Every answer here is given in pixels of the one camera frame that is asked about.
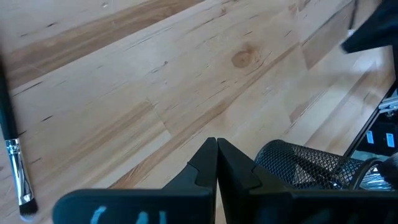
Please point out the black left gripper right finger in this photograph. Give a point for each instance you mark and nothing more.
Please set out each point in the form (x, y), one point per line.
(264, 205)

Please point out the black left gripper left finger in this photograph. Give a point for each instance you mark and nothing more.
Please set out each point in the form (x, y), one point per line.
(186, 205)

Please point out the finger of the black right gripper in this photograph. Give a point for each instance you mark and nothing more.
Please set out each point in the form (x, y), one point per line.
(376, 28)

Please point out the fluffy powder makeup brush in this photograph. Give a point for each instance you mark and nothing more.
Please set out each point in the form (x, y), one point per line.
(388, 168)

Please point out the black mesh pen cup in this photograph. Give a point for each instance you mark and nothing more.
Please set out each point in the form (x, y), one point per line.
(295, 165)

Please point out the black box with white labels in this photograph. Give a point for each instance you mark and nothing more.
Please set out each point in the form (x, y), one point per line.
(380, 140)

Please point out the flat-tip silver-ferrule makeup brush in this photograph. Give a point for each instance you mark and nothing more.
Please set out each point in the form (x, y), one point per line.
(18, 174)

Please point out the silver aluminium bracket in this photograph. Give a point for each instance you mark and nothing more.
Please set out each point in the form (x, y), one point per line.
(388, 105)

